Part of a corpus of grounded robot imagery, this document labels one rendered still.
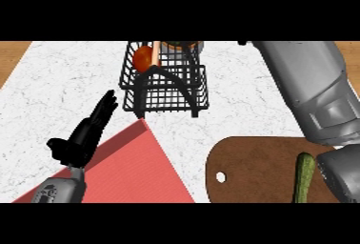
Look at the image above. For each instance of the brown cutting board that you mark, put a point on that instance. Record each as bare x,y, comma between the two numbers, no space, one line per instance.
256,165

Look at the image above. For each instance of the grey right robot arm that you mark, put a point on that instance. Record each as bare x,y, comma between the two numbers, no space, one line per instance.
309,92

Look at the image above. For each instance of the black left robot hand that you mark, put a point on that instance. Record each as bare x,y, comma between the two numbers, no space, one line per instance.
83,139

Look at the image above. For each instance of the pale orange stick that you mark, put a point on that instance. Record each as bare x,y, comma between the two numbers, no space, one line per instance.
155,55

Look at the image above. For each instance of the green cucumber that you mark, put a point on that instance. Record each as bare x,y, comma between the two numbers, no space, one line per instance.
304,178

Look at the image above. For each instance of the red placemat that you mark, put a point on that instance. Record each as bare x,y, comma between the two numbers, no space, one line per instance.
136,171

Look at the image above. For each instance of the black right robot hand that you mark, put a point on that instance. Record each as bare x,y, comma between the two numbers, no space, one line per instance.
243,42

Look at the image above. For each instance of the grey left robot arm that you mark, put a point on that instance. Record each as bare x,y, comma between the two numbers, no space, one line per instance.
61,190

